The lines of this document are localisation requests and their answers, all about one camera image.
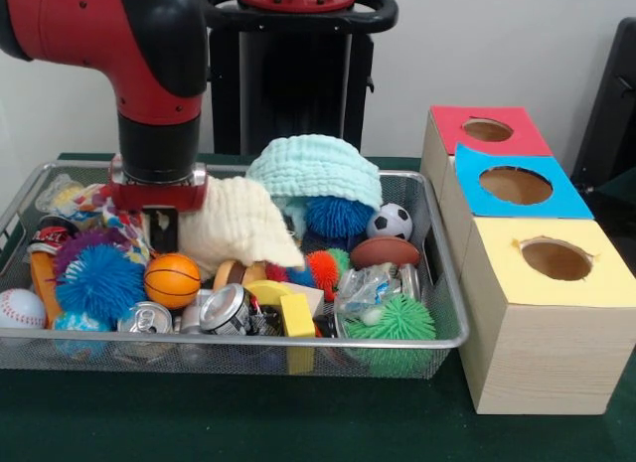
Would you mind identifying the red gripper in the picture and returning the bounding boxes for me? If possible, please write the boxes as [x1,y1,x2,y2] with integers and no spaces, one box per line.
[99,162,210,254]

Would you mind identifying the cream yellow waffle cloth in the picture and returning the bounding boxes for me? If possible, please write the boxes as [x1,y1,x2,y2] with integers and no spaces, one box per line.
[179,176,306,279]

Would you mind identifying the blue fuzzy ball with eyes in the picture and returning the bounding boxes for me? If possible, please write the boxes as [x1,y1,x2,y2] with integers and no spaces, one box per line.
[55,243,147,324]

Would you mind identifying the mint green waffle cloth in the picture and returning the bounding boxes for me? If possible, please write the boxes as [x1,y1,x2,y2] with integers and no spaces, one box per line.
[246,134,384,234]

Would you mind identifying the blue spiky ball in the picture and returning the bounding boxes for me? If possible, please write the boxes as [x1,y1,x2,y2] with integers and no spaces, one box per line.
[303,196,377,239]

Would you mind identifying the wooden box with three holes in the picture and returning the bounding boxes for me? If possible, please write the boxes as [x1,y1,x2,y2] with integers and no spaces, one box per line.
[420,106,636,415]

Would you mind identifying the small orange basketball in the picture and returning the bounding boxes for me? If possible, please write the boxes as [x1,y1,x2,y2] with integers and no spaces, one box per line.
[144,253,202,310]

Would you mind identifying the silver metal can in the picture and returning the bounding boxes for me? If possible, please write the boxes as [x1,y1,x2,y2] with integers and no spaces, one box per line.
[199,283,254,336]

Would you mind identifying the yellow plastic block toy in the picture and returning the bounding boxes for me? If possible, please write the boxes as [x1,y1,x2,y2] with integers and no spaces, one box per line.
[243,279,317,339]

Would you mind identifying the white baseball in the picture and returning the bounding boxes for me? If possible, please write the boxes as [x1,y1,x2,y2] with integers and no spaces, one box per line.
[0,288,47,331]

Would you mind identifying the dark green table cloth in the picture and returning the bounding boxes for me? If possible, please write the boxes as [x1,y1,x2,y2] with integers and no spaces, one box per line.
[0,152,636,462]

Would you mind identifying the brown toy football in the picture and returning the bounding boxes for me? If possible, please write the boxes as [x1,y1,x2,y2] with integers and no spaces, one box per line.
[350,235,421,271]

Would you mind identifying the small black white soccer ball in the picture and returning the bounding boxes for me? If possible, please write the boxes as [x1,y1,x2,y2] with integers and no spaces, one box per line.
[366,203,413,241]

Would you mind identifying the green spiky ball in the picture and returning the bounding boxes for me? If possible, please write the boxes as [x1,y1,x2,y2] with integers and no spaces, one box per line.
[346,293,437,377]

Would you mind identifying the black chair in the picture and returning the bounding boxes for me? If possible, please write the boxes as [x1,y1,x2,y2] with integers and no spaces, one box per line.
[571,18,636,246]

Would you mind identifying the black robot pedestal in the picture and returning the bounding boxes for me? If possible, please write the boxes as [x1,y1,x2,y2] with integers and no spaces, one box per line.
[199,0,398,155]

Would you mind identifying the shallow wire mesh bin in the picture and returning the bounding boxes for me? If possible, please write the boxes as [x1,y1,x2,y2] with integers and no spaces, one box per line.
[0,161,471,379]

